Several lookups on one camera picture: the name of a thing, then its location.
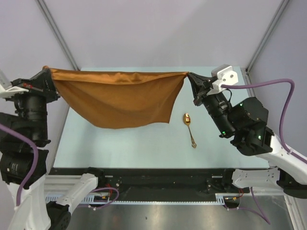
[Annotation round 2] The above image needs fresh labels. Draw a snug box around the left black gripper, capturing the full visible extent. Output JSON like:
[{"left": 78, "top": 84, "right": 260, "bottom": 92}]
[{"left": 7, "top": 66, "right": 62, "bottom": 141}]

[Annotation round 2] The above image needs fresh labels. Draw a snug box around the orange satin napkin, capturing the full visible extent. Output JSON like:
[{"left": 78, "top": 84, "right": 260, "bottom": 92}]
[{"left": 50, "top": 68, "right": 187, "bottom": 129}]

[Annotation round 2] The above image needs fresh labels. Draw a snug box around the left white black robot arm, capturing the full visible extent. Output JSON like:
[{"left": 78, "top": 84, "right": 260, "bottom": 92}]
[{"left": 0, "top": 68, "right": 106, "bottom": 230}]

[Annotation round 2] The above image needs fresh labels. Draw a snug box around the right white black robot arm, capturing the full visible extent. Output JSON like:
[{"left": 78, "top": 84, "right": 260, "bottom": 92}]
[{"left": 187, "top": 71, "right": 307, "bottom": 199}]

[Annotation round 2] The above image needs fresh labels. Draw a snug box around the gold ornate spoon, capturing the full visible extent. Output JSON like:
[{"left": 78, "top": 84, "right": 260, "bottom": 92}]
[{"left": 183, "top": 113, "right": 197, "bottom": 149}]

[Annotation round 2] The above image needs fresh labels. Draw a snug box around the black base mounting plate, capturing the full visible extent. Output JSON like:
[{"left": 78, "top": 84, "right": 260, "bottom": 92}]
[{"left": 47, "top": 167, "right": 252, "bottom": 202}]

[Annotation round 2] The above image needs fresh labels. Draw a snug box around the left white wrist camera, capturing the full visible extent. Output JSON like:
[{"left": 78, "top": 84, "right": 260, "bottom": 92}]
[{"left": 0, "top": 70, "right": 29, "bottom": 99}]

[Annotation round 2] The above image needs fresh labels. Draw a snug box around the left aluminium corner post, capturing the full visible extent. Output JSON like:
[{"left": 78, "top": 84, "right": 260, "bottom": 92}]
[{"left": 35, "top": 0, "right": 80, "bottom": 70}]

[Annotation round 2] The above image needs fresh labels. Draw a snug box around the aluminium corner post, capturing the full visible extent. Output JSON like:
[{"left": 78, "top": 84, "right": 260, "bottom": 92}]
[
  {"left": 35, "top": 0, "right": 80, "bottom": 70},
  {"left": 245, "top": 0, "right": 292, "bottom": 75}
]

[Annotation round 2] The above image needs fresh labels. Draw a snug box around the aluminium frame rail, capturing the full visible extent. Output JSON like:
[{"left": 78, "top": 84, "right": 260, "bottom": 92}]
[{"left": 43, "top": 174, "right": 295, "bottom": 195}]

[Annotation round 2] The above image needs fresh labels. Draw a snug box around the right aluminium corner post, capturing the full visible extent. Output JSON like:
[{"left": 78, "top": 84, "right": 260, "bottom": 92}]
[{"left": 245, "top": 0, "right": 292, "bottom": 75}]

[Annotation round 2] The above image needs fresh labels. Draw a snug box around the white slotted cable duct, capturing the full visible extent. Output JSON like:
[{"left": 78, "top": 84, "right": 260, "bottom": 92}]
[{"left": 45, "top": 193, "right": 240, "bottom": 206}]

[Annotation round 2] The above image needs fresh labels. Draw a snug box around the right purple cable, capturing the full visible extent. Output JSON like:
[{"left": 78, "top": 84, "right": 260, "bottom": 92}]
[{"left": 222, "top": 78, "right": 307, "bottom": 225}]

